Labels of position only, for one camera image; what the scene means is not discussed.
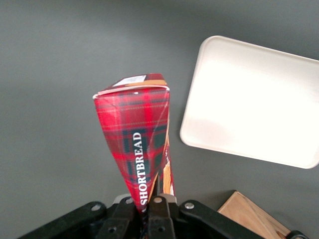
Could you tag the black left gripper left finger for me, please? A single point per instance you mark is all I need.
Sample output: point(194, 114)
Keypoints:
point(119, 219)

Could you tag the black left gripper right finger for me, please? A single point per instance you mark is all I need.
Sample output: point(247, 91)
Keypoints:
point(159, 219)

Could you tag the red tartan shortbread cookie box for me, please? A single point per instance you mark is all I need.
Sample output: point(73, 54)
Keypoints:
point(134, 119)

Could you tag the white rectangular tray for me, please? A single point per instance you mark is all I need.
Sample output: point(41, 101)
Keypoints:
point(251, 99)

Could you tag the light wooden block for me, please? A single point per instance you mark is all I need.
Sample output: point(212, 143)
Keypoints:
point(249, 216)

